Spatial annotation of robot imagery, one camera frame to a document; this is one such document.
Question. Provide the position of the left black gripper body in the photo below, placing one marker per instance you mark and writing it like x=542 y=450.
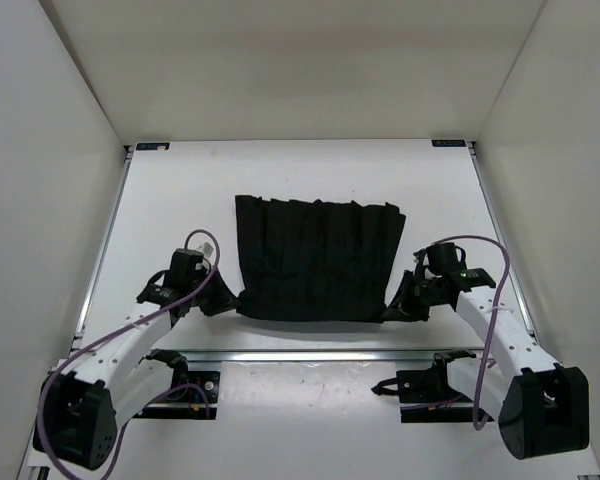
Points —
x=196 y=281

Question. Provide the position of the blue corner label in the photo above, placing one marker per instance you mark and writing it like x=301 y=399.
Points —
x=448 y=143
x=152 y=146

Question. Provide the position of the black pleated skirt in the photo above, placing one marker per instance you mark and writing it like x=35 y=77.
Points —
x=315 y=261

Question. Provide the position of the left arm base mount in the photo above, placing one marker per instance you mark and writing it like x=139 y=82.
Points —
x=193 y=392

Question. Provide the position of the right blue corner label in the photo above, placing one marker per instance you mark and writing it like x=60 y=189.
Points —
x=448 y=143

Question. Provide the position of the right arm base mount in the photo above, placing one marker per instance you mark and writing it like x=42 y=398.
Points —
x=425 y=395

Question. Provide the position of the left blue corner label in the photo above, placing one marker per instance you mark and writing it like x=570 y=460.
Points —
x=152 y=146

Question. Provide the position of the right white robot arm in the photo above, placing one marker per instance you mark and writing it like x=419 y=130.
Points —
x=540 y=406

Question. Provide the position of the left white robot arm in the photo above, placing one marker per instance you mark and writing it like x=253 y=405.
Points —
x=86 y=403

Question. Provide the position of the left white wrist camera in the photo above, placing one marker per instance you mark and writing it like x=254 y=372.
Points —
x=207 y=251

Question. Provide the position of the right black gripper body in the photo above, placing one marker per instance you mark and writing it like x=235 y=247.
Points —
x=424 y=297

